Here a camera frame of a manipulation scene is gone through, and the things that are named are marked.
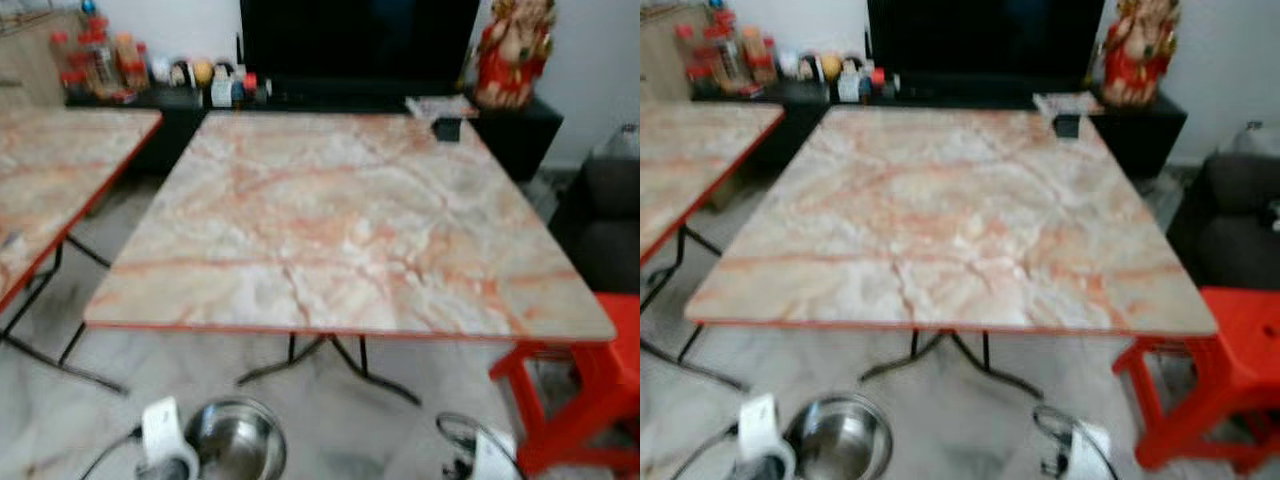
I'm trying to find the black television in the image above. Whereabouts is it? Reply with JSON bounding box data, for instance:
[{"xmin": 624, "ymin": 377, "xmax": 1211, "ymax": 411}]
[
  {"xmin": 866, "ymin": 0, "xmax": 1108, "ymax": 96},
  {"xmin": 240, "ymin": 0, "xmax": 483, "ymax": 99}
]

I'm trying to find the red and gold statue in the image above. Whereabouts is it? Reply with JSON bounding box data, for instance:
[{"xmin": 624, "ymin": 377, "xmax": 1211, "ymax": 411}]
[
  {"xmin": 475, "ymin": 0, "xmax": 558, "ymax": 109},
  {"xmin": 1100, "ymin": 0, "xmax": 1183, "ymax": 106}
]

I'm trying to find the black tv console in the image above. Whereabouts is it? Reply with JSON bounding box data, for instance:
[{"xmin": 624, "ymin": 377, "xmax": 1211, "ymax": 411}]
[
  {"xmin": 65, "ymin": 85, "xmax": 564, "ymax": 183},
  {"xmin": 695, "ymin": 80, "xmax": 1189, "ymax": 181}
]

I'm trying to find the red plastic stool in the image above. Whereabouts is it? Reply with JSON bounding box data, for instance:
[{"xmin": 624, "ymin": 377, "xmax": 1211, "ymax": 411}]
[
  {"xmin": 1113, "ymin": 285, "xmax": 1280, "ymax": 476},
  {"xmin": 488, "ymin": 292, "xmax": 641, "ymax": 476}
]

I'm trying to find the small steel bowl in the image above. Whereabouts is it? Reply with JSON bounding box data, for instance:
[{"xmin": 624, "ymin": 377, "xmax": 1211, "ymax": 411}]
[
  {"xmin": 185, "ymin": 397, "xmax": 288, "ymax": 480},
  {"xmin": 785, "ymin": 392, "xmax": 894, "ymax": 480}
]

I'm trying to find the dark sofa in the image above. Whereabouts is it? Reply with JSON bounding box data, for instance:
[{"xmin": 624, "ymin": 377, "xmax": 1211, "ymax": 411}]
[
  {"xmin": 1165, "ymin": 150, "xmax": 1280, "ymax": 291},
  {"xmin": 553, "ymin": 150, "xmax": 641, "ymax": 296}
]

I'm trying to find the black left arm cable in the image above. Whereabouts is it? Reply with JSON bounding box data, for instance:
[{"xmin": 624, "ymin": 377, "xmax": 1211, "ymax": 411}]
[
  {"xmin": 80, "ymin": 425, "xmax": 146, "ymax": 480},
  {"xmin": 670, "ymin": 425, "xmax": 743, "ymax": 480}
]

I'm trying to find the grey cloth bundle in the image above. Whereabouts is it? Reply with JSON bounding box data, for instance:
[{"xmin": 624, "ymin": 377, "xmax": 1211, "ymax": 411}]
[{"xmin": 1225, "ymin": 120, "xmax": 1280, "ymax": 161}]

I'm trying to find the red packaged bottles stack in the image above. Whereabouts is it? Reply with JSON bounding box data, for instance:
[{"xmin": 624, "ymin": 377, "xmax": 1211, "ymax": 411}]
[
  {"xmin": 672, "ymin": 8, "xmax": 779, "ymax": 98},
  {"xmin": 50, "ymin": 10, "xmax": 151, "ymax": 103}
]

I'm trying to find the clear plastic tray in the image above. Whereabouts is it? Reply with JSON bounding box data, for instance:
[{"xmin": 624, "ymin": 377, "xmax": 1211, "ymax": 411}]
[
  {"xmin": 405, "ymin": 95, "xmax": 479, "ymax": 121},
  {"xmin": 1033, "ymin": 92, "xmax": 1106, "ymax": 116}
]

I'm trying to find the light wooden cabinet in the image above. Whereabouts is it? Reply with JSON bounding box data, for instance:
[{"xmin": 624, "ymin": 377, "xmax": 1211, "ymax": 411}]
[
  {"xmin": 640, "ymin": 5, "xmax": 701, "ymax": 101},
  {"xmin": 0, "ymin": 8, "xmax": 73, "ymax": 109}
]

